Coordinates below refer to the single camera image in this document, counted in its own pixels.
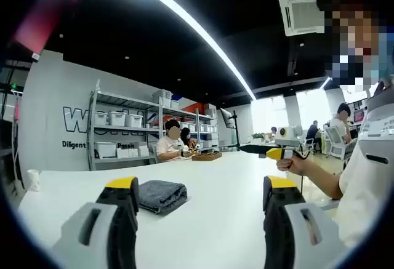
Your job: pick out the grey towel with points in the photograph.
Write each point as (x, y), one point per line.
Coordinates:
(160, 193)

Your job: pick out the person's right hand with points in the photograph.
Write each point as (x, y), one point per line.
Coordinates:
(291, 166)

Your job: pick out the small green plant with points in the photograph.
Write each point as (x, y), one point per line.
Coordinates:
(258, 135)

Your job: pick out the black monitor on stand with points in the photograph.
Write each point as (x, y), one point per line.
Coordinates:
(226, 116)

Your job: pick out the white office chair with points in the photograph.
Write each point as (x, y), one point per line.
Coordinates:
(335, 142)

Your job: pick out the wooden tray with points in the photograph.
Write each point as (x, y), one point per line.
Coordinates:
(206, 156)

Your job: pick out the short ceiling light strip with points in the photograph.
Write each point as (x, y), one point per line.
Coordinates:
(324, 82)

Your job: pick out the white paper cup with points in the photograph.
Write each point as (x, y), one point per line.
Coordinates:
(34, 179)

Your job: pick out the person's torso white shirt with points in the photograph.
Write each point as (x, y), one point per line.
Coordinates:
(363, 207)

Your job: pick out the grey white chest device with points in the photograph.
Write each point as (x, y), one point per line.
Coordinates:
(378, 127)

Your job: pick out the ceiling air conditioner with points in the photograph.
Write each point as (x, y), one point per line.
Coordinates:
(303, 13)

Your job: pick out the grey metal shelf rack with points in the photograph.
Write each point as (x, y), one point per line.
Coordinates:
(123, 129)

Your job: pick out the long ceiling light strip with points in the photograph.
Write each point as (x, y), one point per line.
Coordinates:
(197, 29)

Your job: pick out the group of white storage boxes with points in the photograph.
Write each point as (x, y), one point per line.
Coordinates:
(117, 118)

